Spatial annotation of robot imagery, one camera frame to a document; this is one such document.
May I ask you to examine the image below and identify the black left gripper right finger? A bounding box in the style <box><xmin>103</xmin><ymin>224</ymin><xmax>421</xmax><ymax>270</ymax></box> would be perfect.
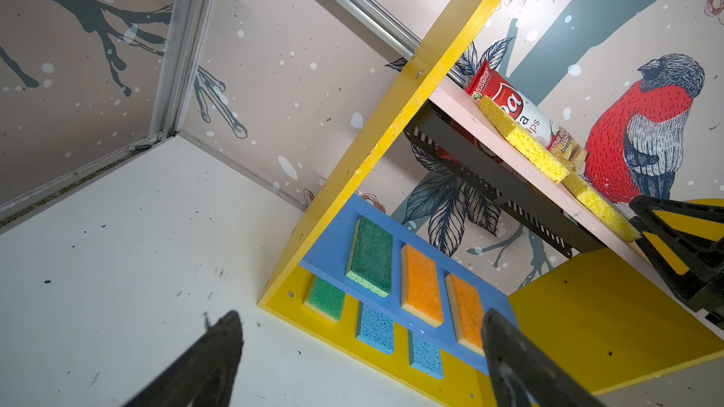
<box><xmin>481</xmin><ymin>309</ymin><xmax>601</xmax><ymax>407</ymax></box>

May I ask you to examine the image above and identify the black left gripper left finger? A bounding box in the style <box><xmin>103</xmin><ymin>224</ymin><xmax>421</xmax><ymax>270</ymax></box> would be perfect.
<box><xmin>126</xmin><ymin>310</ymin><xmax>244</xmax><ymax>406</ymax></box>

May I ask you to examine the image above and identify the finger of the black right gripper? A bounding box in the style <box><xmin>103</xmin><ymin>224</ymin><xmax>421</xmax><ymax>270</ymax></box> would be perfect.
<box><xmin>630</xmin><ymin>196</ymin><xmax>723</xmax><ymax>328</ymax></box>

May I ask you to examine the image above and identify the orange sponge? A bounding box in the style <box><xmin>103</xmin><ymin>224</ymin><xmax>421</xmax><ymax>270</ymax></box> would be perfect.
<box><xmin>445</xmin><ymin>273</ymin><xmax>485</xmax><ymax>356</ymax></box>

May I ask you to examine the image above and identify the blue sponge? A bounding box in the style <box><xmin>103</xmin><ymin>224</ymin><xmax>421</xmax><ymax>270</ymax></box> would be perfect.
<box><xmin>356</xmin><ymin>303</ymin><xmax>395</xmax><ymax>355</ymax></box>
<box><xmin>408</xmin><ymin>331</ymin><xmax>444</xmax><ymax>380</ymax></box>

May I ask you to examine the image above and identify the pale yellow sponge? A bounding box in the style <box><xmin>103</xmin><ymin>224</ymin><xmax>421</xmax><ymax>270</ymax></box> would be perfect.
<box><xmin>401</xmin><ymin>244</ymin><xmax>444</xmax><ymax>328</ymax></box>

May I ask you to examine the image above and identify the light green sponge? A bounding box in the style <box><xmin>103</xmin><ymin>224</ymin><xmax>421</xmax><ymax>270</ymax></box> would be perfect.
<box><xmin>304</xmin><ymin>277</ymin><xmax>346</xmax><ymax>323</ymax></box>

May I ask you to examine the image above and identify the dark green sponge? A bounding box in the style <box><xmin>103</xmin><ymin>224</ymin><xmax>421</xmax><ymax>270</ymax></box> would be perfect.
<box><xmin>345</xmin><ymin>217</ymin><xmax>394</xmax><ymax>298</ymax></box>

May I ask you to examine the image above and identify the yellow shelf with coloured boards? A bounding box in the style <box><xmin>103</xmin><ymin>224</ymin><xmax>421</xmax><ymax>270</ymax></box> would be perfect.
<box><xmin>259</xmin><ymin>0</ymin><xmax>723</xmax><ymax>406</ymax></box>

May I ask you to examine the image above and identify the red cassava chips bag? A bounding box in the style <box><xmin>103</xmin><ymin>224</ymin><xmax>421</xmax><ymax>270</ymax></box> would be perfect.
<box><xmin>466</xmin><ymin>60</ymin><xmax>587</xmax><ymax>174</ymax></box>

